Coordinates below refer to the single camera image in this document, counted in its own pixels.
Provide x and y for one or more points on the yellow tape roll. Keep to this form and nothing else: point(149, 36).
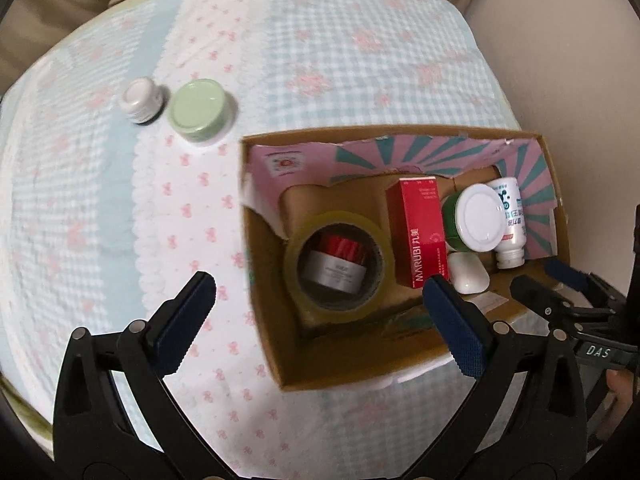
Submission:
point(295, 280)

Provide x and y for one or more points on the cardboard box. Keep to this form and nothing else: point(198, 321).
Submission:
point(280, 350)

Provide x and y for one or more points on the white earbuds case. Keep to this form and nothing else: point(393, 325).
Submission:
point(467, 272)

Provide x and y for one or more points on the green jar with white lid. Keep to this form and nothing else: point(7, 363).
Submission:
point(477, 217)

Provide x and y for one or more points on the small white jar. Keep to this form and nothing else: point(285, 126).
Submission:
point(141, 99)

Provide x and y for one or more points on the person's right hand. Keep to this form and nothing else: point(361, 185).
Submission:
point(619, 390)

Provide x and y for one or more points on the red carton box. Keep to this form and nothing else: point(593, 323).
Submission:
point(420, 235)

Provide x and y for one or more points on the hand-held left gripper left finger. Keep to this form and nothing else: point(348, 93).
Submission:
point(185, 320)

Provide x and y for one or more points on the white plastic bottle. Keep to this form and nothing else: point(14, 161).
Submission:
point(512, 225)

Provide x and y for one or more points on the pale green jar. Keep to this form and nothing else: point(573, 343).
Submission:
point(197, 107)

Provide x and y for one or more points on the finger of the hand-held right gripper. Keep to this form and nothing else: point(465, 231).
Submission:
point(567, 272)
point(537, 297)

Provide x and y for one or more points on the grey jar with red lid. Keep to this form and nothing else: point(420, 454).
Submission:
point(332, 272)

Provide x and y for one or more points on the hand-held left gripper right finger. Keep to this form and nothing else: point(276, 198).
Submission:
point(455, 332)

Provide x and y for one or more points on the checkered floral bed sheet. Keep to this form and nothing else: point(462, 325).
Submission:
point(150, 240)

